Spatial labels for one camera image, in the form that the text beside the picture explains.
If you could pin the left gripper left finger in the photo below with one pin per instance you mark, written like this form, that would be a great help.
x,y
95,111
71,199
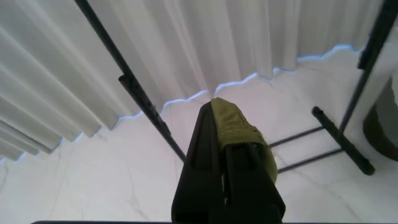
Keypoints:
x,y
199,189

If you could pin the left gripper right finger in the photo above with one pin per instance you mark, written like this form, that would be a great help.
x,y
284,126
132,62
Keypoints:
x,y
248,189

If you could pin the green printed shirt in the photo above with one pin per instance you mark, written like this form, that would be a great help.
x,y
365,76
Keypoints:
x,y
236,127

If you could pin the black clothes rack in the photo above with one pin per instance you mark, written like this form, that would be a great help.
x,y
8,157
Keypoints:
x,y
342,140

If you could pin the white laundry basket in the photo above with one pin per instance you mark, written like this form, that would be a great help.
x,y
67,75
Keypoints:
x,y
385,124

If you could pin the white curtain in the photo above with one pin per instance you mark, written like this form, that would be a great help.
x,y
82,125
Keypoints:
x,y
186,37

